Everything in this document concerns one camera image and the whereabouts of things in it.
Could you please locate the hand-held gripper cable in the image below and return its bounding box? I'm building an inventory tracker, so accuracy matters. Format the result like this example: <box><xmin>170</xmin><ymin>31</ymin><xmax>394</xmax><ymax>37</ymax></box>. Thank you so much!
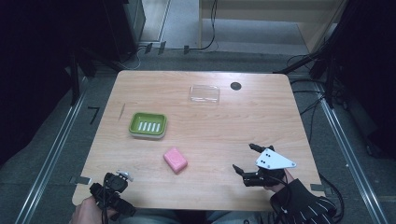
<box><xmin>101</xmin><ymin>172</ymin><xmax>114</xmax><ymax>224</ymax></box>
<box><xmin>318</xmin><ymin>172</ymin><xmax>346</xmax><ymax>224</ymax></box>

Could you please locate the black hanging cable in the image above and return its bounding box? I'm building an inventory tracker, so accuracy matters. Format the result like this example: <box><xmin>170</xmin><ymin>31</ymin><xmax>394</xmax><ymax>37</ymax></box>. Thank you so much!
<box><xmin>186</xmin><ymin>0</ymin><xmax>219</xmax><ymax>52</ymax></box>

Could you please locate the metal floor rail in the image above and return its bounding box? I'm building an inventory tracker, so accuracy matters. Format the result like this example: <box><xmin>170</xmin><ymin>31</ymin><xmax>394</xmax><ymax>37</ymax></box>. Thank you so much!
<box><xmin>314</xmin><ymin>81</ymin><xmax>389</xmax><ymax>224</ymax></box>
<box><xmin>14</xmin><ymin>77</ymin><xmax>90</xmax><ymax>224</ymax></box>

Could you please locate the clear plastic lid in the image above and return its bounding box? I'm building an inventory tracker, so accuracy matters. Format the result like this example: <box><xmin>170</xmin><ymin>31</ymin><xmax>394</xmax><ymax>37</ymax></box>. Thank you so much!
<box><xmin>187</xmin><ymin>84</ymin><xmax>221</xmax><ymax>106</ymax></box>

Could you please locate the pink soap bar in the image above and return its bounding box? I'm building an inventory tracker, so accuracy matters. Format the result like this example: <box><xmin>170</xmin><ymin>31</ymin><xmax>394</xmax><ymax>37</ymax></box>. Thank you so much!
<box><xmin>163</xmin><ymin>147</ymin><xmax>189</xmax><ymax>175</ymax></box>

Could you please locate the black cabinet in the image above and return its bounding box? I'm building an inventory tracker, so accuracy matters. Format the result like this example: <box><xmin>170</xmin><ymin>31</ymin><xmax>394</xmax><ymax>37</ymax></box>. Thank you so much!
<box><xmin>102</xmin><ymin>0</ymin><xmax>148</xmax><ymax>63</ymax></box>

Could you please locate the person's leg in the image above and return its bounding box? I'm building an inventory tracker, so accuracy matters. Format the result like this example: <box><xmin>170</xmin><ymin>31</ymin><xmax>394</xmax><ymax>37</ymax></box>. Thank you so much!
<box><xmin>205</xmin><ymin>210</ymin><xmax>276</xmax><ymax>224</ymax></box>
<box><xmin>117</xmin><ymin>208</ymin><xmax>183</xmax><ymax>224</ymax></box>

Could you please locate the person's left hand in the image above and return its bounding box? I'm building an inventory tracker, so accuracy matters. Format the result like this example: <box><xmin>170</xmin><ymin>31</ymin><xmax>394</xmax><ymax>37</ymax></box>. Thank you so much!
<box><xmin>69</xmin><ymin>195</ymin><xmax>119</xmax><ymax>224</ymax></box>

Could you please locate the black floor cable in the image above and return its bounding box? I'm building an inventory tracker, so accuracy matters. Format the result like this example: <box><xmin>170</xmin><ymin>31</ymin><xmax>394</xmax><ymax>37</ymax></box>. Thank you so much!
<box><xmin>286</xmin><ymin>54</ymin><xmax>331</xmax><ymax>146</ymax></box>

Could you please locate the green soap dish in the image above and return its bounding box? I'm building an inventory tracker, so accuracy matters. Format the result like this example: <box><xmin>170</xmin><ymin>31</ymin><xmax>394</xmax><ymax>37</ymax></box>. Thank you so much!
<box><xmin>128</xmin><ymin>111</ymin><xmax>168</xmax><ymax>140</ymax></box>

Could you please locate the white floor cable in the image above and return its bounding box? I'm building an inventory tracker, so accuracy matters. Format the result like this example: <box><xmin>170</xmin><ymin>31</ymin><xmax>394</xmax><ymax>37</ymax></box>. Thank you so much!
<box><xmin>120</xmin><ymin>46</ymin><xmax>148</xmax><ymax>71</ymax></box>

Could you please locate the black stand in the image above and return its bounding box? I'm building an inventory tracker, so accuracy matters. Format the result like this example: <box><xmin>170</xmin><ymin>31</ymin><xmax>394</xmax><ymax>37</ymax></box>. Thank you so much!
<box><xmin>273</xmin><ymin>46</ymin><xmax>344</xmax><ymax>110</ymax></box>
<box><xmin>68</xmin><ymin>46</ymin><xmax>125</xmax><ymax>106</ymax></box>

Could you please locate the left hand-held gripper cable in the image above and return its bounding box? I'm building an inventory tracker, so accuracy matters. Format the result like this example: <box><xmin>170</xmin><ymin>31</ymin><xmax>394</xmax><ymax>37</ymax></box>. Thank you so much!
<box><xmin>101</xmin><ymin>172</ymin><xmax>114</xmax><ymax>224</ymax></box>

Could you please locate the person's left leg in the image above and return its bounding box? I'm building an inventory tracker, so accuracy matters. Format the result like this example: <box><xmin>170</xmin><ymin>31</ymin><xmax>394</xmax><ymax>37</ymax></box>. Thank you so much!
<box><xmin>117</xmin><ymin>208</ymin><xmax>183</xmax><ymax>224</ymax></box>

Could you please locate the person's right leg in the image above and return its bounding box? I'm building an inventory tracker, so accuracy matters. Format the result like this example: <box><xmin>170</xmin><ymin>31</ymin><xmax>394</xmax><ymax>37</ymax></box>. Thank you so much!
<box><xmin>205</xmin><ymin>210</ymin><xmax>276</xmax><ymax>224</ymax></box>

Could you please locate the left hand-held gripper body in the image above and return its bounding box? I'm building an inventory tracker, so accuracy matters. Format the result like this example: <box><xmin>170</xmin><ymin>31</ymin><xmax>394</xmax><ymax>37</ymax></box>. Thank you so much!
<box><xmin>89</xmin><ymin>170</ymin><xmax>137</xmax><ymax>218</ymax></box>

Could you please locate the right hand-held gripper cable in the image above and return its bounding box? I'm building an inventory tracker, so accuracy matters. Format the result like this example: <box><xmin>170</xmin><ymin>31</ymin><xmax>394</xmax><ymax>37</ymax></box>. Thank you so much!
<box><xmin>318</xmin><ymin>172</ymin><xmax>346</xmax><ymax>224</ymax></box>

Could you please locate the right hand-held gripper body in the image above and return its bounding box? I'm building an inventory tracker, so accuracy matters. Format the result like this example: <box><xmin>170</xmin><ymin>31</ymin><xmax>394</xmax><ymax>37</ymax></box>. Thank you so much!
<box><xmin>241</xmin><ymin>147</ymin><xmax>298</xmax><ymax>189</ymax></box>

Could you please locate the light wooden furniture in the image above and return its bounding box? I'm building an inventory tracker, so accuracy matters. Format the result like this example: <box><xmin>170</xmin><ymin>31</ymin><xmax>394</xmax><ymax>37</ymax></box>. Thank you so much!
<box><xmin>198</xmin><ymin>0</ymin><xmax>349</xmax><ymax>54</ymax></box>

